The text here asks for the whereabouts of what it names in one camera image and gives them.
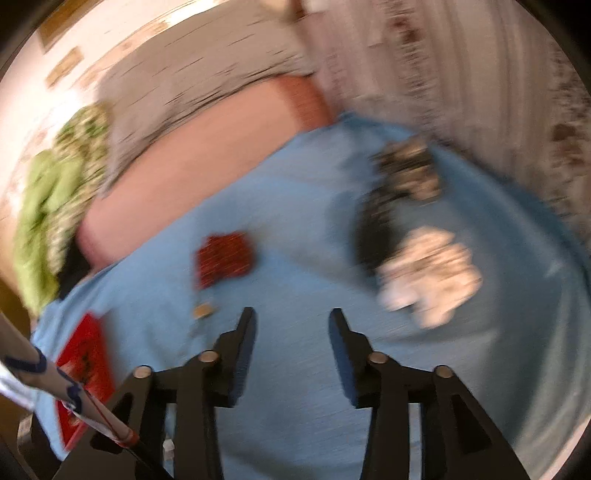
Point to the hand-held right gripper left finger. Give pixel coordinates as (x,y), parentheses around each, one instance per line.
(238,364)

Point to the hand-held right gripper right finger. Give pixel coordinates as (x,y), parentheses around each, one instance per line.
(346,364)

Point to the red jewelry box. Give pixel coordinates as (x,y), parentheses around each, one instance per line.
(87,350)

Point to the black cloth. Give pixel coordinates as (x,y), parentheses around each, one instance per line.
(74,272)

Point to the red patterned pouch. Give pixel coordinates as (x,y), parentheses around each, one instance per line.
(226,261)

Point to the white printed cloth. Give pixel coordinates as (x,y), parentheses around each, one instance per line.
(429,277)

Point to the light blue blanket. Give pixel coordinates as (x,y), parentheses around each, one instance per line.
(295,221)

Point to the green patterned blanket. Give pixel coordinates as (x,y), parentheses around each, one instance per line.
(46,198)

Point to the dark patterned cloth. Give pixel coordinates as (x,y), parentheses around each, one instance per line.
(397,184)

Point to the pink mattress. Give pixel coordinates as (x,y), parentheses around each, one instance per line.
(194,161)

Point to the grey patterned blanket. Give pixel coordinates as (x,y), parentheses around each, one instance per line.
(184,69)

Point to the pale patterned curtain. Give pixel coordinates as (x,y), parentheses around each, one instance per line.
(461,69)

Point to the wall picture frame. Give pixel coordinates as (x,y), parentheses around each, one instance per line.
(64,68)
(62,21)

